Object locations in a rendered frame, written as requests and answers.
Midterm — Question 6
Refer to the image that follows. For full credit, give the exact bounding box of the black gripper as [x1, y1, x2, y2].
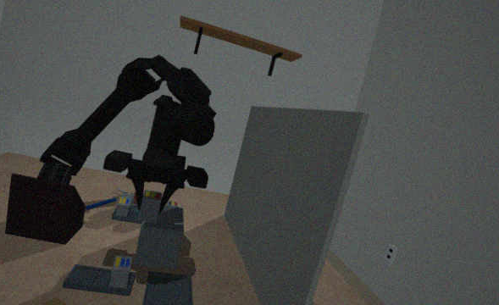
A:
[103, 130, 208, 213]

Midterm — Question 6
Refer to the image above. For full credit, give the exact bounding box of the blue rod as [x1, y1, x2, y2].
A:
[86, 198, 117, 210]

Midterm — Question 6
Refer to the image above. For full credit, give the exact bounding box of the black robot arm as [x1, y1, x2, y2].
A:
[37, 55, 216, 185]

